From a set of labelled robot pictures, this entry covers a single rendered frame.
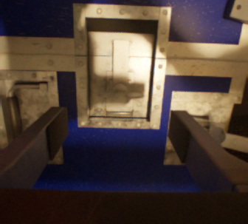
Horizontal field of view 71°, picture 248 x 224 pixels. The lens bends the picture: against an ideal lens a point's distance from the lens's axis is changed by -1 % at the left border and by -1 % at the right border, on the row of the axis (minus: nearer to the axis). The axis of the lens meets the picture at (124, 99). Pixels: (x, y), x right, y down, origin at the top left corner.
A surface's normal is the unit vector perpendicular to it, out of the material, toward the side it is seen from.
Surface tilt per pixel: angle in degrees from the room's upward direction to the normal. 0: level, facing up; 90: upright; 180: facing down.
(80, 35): 90
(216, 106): 90
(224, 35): 90
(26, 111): 90
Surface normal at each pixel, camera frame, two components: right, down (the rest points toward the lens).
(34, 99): 0.01, 0.29
